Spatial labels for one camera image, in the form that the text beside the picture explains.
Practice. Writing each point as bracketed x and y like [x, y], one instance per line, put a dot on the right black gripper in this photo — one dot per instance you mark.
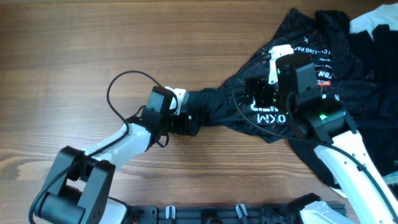
[261, 84]

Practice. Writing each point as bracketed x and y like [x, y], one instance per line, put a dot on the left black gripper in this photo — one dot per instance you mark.
[183, 127]

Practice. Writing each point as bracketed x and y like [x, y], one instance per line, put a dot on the black orange printed cycling jersey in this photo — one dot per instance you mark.
[242, 105]

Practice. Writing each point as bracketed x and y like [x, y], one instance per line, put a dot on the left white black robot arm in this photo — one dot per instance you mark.
[77, 187]

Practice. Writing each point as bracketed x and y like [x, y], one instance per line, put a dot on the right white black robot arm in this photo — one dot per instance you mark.
[328, 126]

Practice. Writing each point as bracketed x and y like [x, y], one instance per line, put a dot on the black garment pile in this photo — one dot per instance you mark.
[379, 132]

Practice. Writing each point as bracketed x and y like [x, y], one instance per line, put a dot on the white garment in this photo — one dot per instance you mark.
[385, 14]

